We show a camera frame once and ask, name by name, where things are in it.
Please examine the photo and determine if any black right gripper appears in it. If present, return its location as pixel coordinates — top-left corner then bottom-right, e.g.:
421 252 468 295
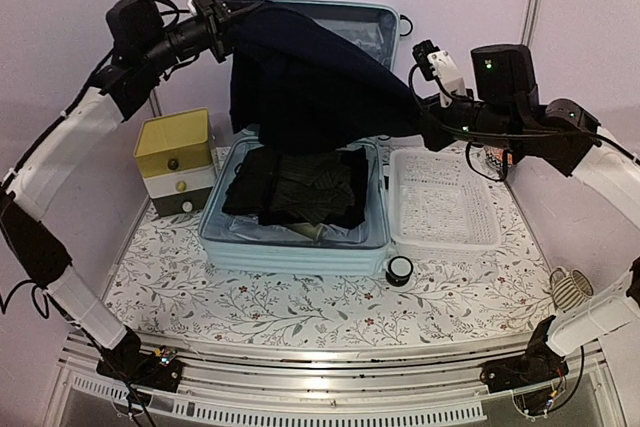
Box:
406 87 524 151

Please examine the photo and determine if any white plastic mesh basket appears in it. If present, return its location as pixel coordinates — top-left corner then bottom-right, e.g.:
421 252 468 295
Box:
388 148 501 258

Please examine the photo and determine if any dark navy garment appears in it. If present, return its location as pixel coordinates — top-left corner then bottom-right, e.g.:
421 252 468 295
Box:
228 2 420 154

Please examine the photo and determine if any light blue hard-shell suitcase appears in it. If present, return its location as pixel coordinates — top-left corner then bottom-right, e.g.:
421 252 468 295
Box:
199 0 419 276

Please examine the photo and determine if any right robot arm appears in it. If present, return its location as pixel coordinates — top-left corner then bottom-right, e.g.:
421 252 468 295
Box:
412 40 639 392

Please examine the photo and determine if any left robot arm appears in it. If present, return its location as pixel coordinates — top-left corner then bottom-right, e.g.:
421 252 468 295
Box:
1 0 253 381

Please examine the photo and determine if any patterned small bowl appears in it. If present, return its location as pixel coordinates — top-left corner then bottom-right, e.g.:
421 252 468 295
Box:
484 146 514 171

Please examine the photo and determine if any yellow white drawer organizer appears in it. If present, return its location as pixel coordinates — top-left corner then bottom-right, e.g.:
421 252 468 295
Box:
134 108 216 217

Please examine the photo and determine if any black striped folded garment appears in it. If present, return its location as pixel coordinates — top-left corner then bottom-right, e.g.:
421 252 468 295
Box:
222 147 369 229

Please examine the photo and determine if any striped woven cup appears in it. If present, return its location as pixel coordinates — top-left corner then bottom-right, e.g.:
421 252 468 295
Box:
550 267 594 312

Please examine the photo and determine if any floral white tablecloth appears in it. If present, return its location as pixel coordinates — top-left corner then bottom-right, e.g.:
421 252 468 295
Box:
102 146 571 348

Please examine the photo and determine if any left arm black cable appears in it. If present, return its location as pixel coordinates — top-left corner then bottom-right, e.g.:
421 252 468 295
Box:
144 0 186 78

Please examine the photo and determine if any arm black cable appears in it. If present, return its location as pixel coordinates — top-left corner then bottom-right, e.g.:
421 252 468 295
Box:
464 139 514 182
144 0 186 78

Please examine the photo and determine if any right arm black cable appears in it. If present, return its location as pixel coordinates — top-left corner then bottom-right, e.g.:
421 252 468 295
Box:
464 139 514 182

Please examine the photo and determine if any aluminium front rail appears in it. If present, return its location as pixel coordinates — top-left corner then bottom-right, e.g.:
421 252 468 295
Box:
54 329 616 423

